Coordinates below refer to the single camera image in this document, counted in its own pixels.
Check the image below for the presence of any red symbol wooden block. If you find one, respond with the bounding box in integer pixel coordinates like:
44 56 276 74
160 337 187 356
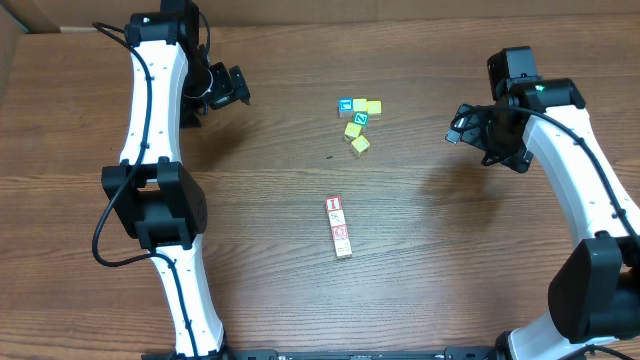
331 224 349 241

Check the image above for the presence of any red letter wooden block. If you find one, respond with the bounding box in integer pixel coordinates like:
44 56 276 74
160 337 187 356
325 195 342 212

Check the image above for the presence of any yellow wooden block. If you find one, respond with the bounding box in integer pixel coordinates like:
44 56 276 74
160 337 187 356
353 98 368 113
366 100 382 117
350 135 371 158
344 122 363 142

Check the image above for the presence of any green letter wooden block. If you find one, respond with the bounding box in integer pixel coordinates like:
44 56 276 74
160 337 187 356
352 112 369 128

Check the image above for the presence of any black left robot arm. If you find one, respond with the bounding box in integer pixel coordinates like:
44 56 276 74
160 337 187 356
92 1 250 359

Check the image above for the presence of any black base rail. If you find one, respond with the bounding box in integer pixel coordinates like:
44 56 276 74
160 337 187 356
141 344 506 360

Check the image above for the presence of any yellow wooden block upper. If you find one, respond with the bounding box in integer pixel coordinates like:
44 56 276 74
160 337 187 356
344 122 363 142

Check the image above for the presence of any white letter wooden block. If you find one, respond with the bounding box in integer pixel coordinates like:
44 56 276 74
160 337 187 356
334 238 352 259

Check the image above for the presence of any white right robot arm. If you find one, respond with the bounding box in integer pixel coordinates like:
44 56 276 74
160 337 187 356
445 79 639 359

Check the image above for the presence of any plain cream wooden block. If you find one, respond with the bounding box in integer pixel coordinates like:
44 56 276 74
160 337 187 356
327 210 346 227

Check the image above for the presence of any yellow wooden block far top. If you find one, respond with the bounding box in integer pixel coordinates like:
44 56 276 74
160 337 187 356
366 100 382 117

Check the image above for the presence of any yellow wooden block left top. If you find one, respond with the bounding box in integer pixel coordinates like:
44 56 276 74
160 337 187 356
353 98 368 113

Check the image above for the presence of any yellow wooden block lower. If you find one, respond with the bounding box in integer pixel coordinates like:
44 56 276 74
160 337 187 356
350 135 371 158

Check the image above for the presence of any blue letter wooden block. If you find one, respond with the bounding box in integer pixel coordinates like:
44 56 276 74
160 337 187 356
338 98 354 118

